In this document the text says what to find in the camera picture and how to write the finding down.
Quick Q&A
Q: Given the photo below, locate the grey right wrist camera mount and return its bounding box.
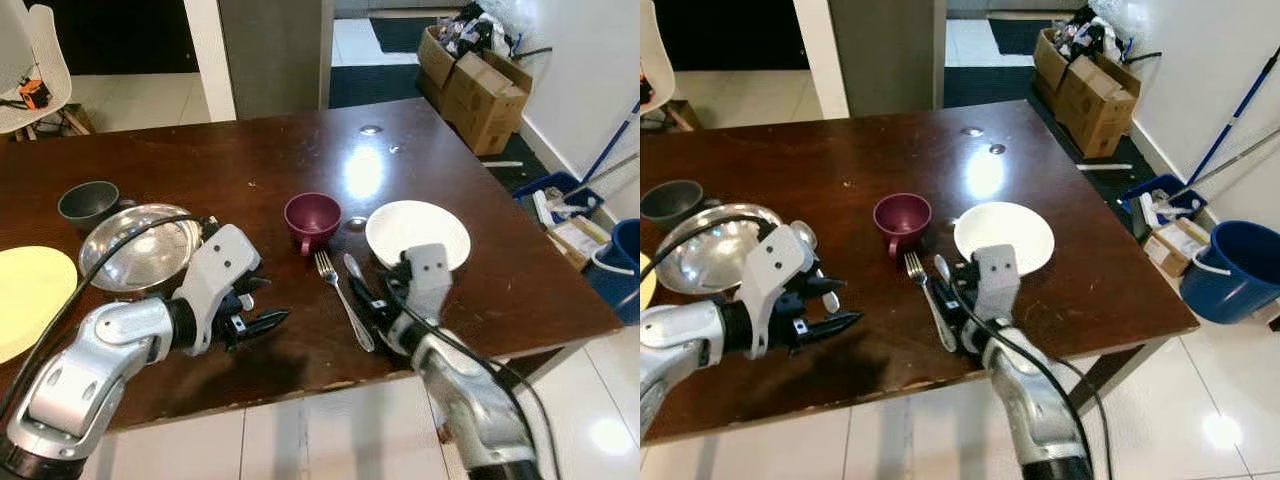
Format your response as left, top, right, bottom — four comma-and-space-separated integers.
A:
402, 243, 454, 323
972, 243, 1021, 323

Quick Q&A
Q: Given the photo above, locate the small labelled cardboard box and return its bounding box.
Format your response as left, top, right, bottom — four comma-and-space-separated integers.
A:
547, 214, 603, 273
1143, 216, 1213, 279

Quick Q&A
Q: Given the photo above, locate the white plastic chair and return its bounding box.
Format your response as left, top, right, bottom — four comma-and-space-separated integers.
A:
0, 3, 73, 137
640, 0, 701, 133

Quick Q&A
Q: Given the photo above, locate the white plastic bag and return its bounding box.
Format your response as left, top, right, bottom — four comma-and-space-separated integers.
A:
1090, 0, 1151, 41
490, 0, 537, 41

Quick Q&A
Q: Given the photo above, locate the open cardboard box with clutter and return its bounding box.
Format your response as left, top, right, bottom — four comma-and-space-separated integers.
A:
417, 24, 481, 96
1033, 27, 1096, 96

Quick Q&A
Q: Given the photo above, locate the grey mop pole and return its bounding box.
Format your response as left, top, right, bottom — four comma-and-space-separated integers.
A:
1172, 125, 1280, 198
590, 150, 641, 187

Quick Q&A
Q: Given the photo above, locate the dark grey cup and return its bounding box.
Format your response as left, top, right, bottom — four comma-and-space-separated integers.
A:
57, 180, 123, 235
640, 180, 705, 233

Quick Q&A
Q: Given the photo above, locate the silver metal fork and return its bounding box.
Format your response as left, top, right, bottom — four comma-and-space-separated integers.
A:
904, 251, 959, 353
314, 249, 377, 354

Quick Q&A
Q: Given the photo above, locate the shiny steel bowl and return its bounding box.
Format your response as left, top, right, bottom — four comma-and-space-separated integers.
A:
655, 203, 786, 296
77, 203, 206, 294

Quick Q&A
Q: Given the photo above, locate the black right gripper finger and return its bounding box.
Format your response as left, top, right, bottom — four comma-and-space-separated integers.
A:
940, 272, 976, 326
347, 277, 386, 326

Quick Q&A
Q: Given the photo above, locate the silver metal spoon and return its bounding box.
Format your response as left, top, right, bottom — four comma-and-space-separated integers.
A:
932, 254, 959, 301
342, 252, 373, 301

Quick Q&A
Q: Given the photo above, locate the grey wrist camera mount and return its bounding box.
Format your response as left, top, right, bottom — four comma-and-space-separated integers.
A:
972, 243, 1021, 323
402, 243, 454, 323
178, 224, 262, 357
738, 226, 823, 359

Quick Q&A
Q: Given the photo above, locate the blue plastic bucket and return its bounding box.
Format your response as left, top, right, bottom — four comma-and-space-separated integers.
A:
583, 218, 641, 327
1179, 220, 1280, 326

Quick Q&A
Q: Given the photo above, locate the maroon cup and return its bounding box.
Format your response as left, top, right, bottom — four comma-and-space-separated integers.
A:
283, 192, 344, 257
872, 193, 933, 261

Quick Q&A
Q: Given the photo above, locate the closed brown cardboard box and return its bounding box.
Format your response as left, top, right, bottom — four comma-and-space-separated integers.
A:
1055, 55, 1143, 159
440, 52, 534, 158

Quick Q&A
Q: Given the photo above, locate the dark floor mat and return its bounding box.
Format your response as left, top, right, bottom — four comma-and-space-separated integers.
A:
945, 65, 1046, 109
329, 62, 433, 110

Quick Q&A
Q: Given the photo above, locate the white round plate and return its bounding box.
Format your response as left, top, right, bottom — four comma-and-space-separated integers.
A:
364, 200, 472, 272
953, 201, 1057, 277

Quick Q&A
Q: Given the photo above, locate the blue mop tray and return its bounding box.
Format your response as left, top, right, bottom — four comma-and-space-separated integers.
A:
512, 171, 607, 227
1118, 174, 1209, 226

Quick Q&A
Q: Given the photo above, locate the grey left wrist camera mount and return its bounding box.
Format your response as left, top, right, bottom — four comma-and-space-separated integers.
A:
738, 226, 823, 359
178, 224, 262, 357

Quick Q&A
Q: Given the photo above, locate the blue mop pole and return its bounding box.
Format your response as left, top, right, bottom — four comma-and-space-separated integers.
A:
578, 100, 641, 187
1185, 45, 1280, 188

